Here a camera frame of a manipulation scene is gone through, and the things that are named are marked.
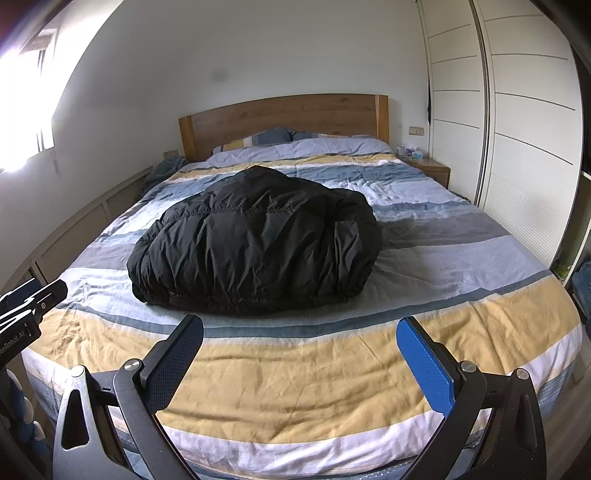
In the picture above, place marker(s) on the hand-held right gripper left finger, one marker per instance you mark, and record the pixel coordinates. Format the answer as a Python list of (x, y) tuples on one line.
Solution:
[(178, 364)]

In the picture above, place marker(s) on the bed with striped duvet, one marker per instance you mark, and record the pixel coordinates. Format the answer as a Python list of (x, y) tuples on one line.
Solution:
[(323, 369)]

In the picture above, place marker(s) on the blue crumpled cloth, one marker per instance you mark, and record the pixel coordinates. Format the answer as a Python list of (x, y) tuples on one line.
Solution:
[(161, 173)]

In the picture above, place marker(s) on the white sliding wardrobe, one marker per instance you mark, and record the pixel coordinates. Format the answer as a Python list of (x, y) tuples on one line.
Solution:
[(521, 115)]

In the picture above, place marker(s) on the black puffer jacket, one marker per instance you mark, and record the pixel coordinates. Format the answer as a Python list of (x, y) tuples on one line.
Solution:
[(258, 240)]

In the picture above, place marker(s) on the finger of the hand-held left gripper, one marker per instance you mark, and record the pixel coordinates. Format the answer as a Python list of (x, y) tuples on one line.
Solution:
[(46, 295)]

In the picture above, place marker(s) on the low beige wall cabinet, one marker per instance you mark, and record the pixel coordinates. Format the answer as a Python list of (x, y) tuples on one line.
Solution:
[(69, 221)]

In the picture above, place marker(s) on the person's left hand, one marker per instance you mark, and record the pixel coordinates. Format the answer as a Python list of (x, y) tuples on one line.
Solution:
[(23, 415)]

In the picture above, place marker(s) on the beige wall socket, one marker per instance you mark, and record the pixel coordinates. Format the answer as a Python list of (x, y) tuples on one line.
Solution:
[(416, 131), (171, 153)]

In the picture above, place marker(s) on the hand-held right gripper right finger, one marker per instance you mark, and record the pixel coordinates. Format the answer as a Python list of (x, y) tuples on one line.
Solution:
[(429, 364)]

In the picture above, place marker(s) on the wooden bedside table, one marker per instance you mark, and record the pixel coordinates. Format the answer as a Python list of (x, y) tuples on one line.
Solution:
[(431, 168)]

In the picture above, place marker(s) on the window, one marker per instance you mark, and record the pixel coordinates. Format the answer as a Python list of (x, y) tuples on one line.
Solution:
[(27, 92)]

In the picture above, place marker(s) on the small boxes on bedside table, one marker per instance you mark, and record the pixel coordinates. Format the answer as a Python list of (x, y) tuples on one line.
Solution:
[(410, 151)]

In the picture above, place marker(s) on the wooden headboard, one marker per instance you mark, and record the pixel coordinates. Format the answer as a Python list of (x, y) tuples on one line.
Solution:
[(286, 115)]

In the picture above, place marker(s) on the striped pillow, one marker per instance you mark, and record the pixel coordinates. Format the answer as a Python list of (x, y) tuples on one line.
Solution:
[(263, 138)]

